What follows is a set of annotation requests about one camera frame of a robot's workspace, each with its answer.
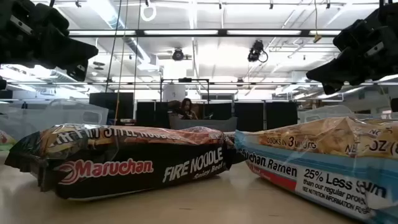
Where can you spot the white cylinder tank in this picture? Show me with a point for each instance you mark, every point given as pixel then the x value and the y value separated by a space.
pixel 174 92

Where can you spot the green Maruchan ramen pack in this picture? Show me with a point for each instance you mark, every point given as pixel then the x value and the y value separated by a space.
pixel 5 140

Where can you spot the black Fire Noodle pack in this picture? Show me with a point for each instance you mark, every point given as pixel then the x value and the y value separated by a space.
pixel 239 157
pixel 124 168

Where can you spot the grey plastic bin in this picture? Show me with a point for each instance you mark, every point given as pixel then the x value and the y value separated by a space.
pixel 205 124

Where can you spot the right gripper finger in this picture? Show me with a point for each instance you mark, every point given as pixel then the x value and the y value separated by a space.
pixel 345 71
pixel 330 88

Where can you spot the black overhead frame beam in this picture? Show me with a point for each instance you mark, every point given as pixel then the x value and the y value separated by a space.
pixel 140 32

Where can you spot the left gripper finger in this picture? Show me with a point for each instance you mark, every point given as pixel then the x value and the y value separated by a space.
pixel 79 73
pixel 70 53

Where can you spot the black round ceiling fixture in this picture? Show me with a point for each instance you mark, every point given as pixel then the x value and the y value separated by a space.
pixel 178 54

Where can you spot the person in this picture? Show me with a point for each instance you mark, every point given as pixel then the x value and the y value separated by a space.
pixel 187 109

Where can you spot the blue Maruchan ramen pack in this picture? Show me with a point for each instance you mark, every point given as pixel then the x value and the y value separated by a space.
pixel 326 161

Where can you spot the clear plastic bin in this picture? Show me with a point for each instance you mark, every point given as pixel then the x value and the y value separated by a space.
pixel 323 113
pixel 56 116

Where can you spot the black overhead camera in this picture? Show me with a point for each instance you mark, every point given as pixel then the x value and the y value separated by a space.
pixel 256 49

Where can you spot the black partition panel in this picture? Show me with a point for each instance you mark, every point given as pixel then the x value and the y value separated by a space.
pixel 219 110
pixel 248 116
pixel 281 115
pixel 152 115
pixel 105 104

